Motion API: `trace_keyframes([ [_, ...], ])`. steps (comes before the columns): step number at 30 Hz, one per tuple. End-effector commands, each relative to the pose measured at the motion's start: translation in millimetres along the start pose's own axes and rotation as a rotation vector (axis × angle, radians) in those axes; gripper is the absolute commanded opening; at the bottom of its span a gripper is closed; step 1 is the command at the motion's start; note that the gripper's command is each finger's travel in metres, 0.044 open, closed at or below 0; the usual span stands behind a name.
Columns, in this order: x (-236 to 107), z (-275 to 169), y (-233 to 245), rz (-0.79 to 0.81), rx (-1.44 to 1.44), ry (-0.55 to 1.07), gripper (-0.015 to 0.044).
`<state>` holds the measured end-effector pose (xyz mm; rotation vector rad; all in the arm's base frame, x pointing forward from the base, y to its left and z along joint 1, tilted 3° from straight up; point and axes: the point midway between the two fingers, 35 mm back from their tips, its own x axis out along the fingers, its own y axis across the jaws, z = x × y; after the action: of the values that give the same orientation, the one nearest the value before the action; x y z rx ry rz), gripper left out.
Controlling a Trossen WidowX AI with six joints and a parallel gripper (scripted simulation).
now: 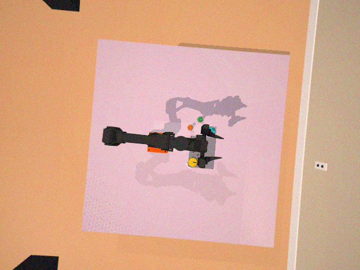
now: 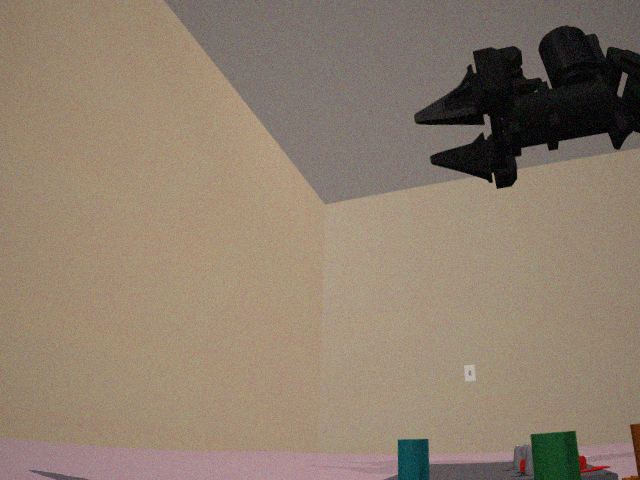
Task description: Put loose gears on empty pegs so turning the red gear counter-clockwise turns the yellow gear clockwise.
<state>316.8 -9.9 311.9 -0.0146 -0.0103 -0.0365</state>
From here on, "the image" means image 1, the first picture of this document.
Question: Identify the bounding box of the yellow gear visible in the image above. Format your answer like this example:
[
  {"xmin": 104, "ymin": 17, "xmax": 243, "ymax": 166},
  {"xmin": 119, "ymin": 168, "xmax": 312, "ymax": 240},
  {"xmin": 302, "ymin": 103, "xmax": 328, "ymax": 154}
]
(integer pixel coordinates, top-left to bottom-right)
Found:
[{"xmin": 188, "ymin": 158, "xmax": 197, "ymax": 167}]

